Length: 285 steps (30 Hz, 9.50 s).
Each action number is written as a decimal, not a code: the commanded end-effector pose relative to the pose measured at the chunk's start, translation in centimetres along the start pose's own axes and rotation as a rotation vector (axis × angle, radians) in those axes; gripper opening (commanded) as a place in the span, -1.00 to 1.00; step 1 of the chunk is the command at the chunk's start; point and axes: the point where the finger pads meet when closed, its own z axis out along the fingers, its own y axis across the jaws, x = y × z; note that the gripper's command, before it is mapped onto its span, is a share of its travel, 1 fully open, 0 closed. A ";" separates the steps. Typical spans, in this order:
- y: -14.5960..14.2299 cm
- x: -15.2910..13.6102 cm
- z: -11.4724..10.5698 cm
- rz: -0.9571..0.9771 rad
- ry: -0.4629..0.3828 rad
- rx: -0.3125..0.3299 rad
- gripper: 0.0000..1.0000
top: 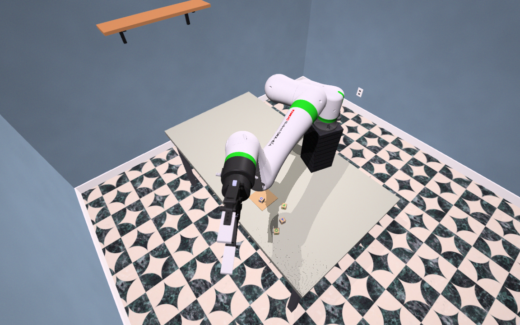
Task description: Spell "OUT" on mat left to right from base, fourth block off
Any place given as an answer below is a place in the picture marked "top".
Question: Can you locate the peach flat mat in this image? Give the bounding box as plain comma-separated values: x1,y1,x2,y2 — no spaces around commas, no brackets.
249,189,278,211

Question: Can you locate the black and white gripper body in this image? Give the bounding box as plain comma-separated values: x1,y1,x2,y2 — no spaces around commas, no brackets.
222,175,251,216

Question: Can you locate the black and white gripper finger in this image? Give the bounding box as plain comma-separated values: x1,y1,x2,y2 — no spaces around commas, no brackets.
217,180,242,244
220,204,242,275

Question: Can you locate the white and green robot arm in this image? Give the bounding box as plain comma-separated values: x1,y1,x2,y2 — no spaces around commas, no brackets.
216,74,344,191

